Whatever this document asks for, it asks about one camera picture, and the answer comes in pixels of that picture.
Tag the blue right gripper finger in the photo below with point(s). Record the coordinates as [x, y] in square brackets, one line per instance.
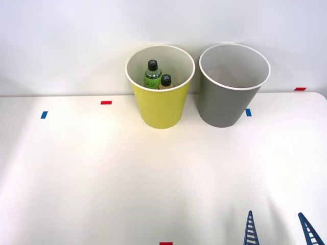
[310, 231]
[251, 229]

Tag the small green plastic bottle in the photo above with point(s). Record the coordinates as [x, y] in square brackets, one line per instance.
[151, 76]

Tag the grey plastic waste bin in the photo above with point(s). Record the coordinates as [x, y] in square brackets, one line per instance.
[224, 104]

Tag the yellow-green plastic waste bin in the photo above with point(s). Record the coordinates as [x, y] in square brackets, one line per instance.
[161, 107]

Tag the small yellow plastic bottle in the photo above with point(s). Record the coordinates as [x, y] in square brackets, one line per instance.
[166, 81]

